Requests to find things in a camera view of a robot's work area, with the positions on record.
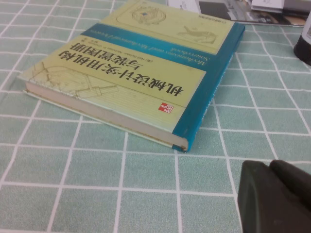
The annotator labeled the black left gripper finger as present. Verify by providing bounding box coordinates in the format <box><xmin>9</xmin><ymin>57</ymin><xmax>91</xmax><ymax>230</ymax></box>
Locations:
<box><xmin>237</xmin><ymin>159</ymin><xmax>311</xmax><ymax>233</ymax></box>

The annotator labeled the black mesh pen holder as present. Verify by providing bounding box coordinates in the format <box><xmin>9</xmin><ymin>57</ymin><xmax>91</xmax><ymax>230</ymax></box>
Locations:
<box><xmin>293</xmin><ymin>20</ymin><xmax>311</xmax><ymax>66</ymax></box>

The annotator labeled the green checkered tablecloth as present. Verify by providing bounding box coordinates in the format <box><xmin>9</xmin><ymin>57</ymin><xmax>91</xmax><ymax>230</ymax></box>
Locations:
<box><xmin>0</xmin><ymin>0</ymin><xmax>311</xmax><ymax>233</ymax></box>

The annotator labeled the white grey robot book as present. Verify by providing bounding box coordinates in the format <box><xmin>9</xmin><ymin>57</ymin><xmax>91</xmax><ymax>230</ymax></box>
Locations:
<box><xmin>167</xmin><ymin>0</ymin><xmax>307</xmax><ymax>27</ymax></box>

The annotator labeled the yellow teal hardcover book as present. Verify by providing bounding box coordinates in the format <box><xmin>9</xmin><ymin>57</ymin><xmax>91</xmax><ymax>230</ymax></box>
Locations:
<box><xmin>17</xmin><ymin>0</ymin><xmax>246</xmax><ymax>153</ymax></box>

